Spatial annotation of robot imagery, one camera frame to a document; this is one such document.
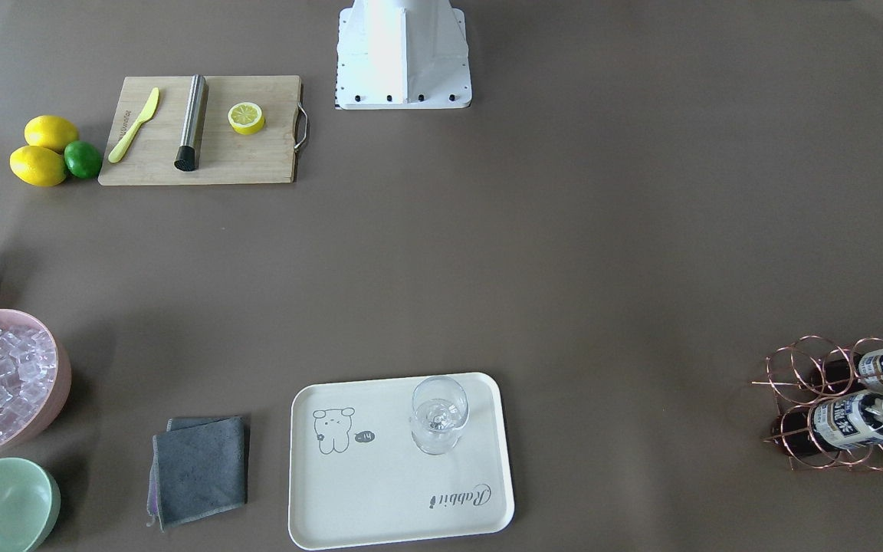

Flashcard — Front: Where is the pink bowl of ice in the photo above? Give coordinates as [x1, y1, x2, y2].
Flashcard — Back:
[0, 310, 71, 452]

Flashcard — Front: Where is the tea bottle white cap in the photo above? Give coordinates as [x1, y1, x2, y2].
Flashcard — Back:
[807, 349, 883, 396]
[770, 391, 883, 458]

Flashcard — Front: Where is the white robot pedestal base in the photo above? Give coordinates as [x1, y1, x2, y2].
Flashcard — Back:
[334, 1, 473, 110]

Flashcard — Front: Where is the bamboo cutting board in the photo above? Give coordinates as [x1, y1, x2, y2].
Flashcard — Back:
[98, 74, 307, 186]

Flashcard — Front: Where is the steel muddler black tip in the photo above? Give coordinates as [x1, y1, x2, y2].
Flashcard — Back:
[174, 74, 209, 172]

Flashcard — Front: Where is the green lime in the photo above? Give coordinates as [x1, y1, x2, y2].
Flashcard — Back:
[63, 140, 103, 179]

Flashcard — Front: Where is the yellow plastic knife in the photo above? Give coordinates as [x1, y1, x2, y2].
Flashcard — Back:
[107, 87, 161, 164]

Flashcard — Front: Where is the cream rabbit serving tray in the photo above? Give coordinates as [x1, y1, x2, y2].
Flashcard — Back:
[288, 373, 515, 550]

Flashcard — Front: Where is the copper wire bottle basket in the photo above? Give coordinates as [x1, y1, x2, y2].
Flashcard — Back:
[760, 336, 883, 472]

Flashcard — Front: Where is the clear wine glass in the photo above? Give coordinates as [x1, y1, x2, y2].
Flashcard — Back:
[409, 375, 470, 455]

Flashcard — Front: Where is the folded grey cloth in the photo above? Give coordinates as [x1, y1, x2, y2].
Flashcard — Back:
[146, 416, 249, 531]

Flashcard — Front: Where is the yellow lemon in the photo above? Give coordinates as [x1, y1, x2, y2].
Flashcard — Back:
[24, 114, 80, 153]
[9, 146, 67, 186]

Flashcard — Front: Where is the half lemon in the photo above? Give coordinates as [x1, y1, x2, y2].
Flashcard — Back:
[227, 101, 266, 136]

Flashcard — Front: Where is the green bowl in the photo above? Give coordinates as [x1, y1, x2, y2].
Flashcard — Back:
[0, 457, 61, 551]

